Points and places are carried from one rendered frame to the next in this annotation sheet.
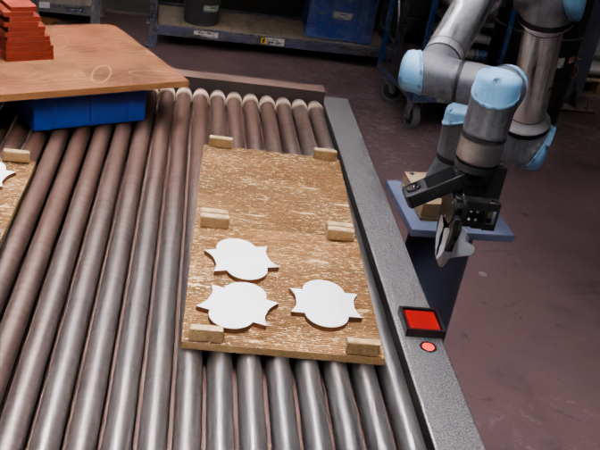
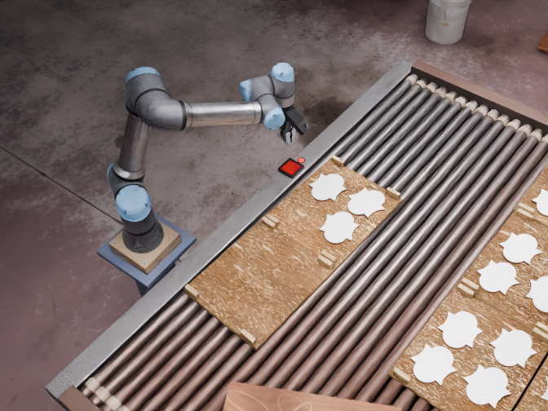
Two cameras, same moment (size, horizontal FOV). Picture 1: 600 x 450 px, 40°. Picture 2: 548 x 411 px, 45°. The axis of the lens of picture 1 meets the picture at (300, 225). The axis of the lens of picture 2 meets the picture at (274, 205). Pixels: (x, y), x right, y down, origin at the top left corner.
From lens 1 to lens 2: 2.92 m
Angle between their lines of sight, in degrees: 89
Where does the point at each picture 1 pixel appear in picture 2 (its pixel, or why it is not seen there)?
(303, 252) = (301, 222)
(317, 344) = (350, 174)
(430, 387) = (322, 147)
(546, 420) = (69, 311)
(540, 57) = not seen: hidden behind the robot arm
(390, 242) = (240, 216)
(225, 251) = (342, 234)
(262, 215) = (293, 257)
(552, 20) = not seen: hidden behind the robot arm
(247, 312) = (366, 196)
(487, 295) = not seen: outside the picture
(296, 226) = (283, 240)
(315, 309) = (336, 185)
